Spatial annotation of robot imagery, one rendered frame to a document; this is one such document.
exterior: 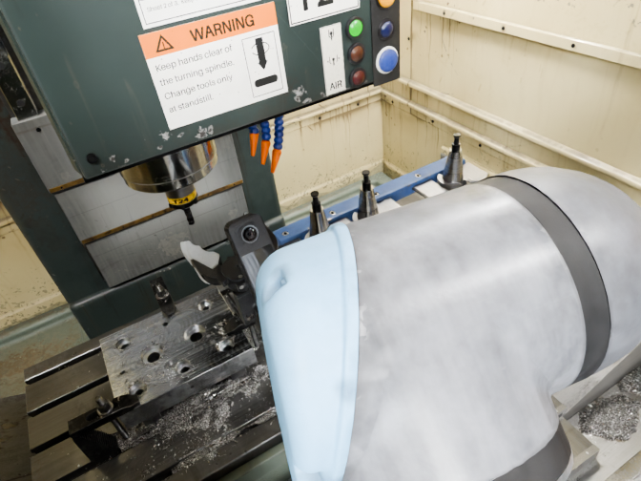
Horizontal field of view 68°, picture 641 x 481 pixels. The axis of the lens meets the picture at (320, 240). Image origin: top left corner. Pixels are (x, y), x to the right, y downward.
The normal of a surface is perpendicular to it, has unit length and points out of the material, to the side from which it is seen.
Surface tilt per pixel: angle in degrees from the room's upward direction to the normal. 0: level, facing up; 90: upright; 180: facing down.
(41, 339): 0
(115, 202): 90
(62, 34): 90
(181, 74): 90
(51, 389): 0
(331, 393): 50
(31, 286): 90
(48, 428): 0
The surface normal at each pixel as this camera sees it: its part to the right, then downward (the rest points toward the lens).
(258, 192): 0.50, 0.51
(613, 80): -0.86, 0.39
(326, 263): -0.15, -0.73
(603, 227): 0.15, -0.43
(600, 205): 0.18, -0.61
